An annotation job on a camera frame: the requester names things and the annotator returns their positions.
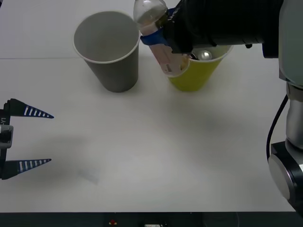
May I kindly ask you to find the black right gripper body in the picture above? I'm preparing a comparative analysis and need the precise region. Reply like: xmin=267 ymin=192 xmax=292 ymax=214
xmin=164 ymin=0 xmax=209 ymax=54

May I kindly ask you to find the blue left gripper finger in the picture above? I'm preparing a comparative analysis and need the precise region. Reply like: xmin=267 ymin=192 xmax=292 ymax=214
xmin=0 ymin=158 xmax=52 ymax=181
xmin=3 ymin=98 xmax=54 ymax=119

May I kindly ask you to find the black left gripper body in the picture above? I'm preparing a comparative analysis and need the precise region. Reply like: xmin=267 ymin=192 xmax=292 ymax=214
xmin=0 ymin=108 xmax=11 ymax=176

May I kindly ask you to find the clear bottle with red cap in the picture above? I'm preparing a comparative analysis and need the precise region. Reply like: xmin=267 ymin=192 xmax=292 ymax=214
xmin=133 ymin=0 xmax=190 ymax=78

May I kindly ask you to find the silver drink can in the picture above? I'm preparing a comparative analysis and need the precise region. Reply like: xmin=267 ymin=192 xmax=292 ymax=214
xmin=197 ymin=49 xmax=213 ymax=61

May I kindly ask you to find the yellow-green plastic bin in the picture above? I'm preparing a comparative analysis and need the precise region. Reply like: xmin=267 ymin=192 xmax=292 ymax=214
xmin=167 ymin=44 xmax=235 ymax=92

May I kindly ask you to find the grey plastic bin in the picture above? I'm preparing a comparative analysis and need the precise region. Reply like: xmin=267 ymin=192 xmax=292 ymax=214
xmin=72 ymin=10 xmax=142 ymax=93

